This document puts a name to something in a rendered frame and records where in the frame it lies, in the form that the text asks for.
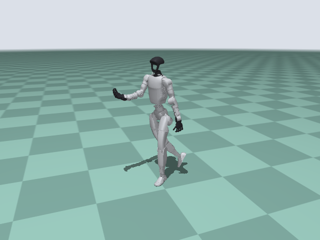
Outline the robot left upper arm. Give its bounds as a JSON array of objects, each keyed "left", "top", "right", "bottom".
[{"left": 162, "top": 78, "right": 175, "bottom": 105}]

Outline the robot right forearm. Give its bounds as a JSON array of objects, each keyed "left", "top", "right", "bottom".
[{"left": 124, "top": 92, "right": 138, "bottom": 101}]

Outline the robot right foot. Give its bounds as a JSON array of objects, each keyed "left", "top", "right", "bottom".
[{"left": 177, "top": 152, "right": 187, "bottom": 167}]

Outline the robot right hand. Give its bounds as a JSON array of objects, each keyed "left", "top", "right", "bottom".
[{"left": 113, "top": 88, "right": 127, "bottom": 101}]

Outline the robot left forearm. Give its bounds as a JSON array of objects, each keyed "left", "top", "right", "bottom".
[{"left": 171, "top": 98, "right": 181, "bottom": 122}]

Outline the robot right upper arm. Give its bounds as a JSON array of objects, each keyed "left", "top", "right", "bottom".
[{"left": 136, "top": 74, "right": 149, "bottom": 98}]

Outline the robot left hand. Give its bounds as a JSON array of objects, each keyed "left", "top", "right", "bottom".
[{"left": 173, "top": 117, "right": 183, "bottom": 132}]

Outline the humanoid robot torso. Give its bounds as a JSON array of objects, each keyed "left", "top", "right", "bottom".
[{"left": 148, "top": 72, "right": 168, "bottom": 120}]

